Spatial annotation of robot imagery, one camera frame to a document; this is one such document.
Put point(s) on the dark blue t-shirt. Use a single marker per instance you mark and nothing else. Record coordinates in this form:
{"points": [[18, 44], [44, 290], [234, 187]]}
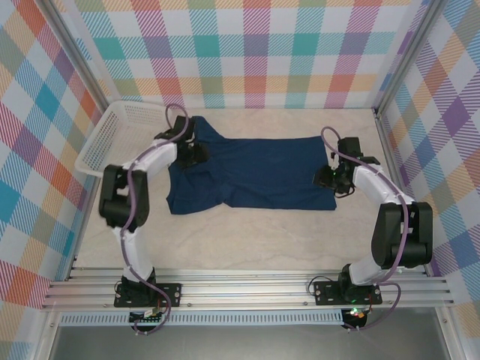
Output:
{"points": [[262, 168]]}

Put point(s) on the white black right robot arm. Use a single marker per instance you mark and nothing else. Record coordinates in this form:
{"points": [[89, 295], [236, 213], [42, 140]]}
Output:
{"points": [[378, 183]]}

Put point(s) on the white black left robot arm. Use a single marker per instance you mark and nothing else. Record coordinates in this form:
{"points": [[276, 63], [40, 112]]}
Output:
{"points": [[133, 247]]}

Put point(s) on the aluminium floor edge profile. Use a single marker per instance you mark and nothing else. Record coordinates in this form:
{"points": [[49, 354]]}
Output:
{"points": [[390, 150]]}

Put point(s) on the white plastic mesh basket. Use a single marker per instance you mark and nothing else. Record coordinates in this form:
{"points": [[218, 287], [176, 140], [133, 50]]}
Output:
{"points": [[112, 142]]}

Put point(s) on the small circuit board with lights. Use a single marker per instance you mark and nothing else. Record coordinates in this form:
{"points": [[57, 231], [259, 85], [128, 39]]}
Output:
{"points": [[356, 314]]}

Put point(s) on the small black circuit board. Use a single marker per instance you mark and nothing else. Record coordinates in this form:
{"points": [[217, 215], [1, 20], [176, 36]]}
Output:
{"points": [[146, 319]]}

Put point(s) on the grey metal front panel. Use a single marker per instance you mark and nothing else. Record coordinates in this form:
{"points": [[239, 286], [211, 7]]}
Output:
{"points": [[243, 343]]}

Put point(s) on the aluminium frame post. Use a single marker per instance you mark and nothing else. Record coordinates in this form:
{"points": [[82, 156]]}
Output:
{"points": [[83, 56], [406, 56]]}

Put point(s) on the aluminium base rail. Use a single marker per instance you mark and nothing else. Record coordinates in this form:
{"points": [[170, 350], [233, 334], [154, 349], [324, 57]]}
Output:
{"points": [[243, 288]]}

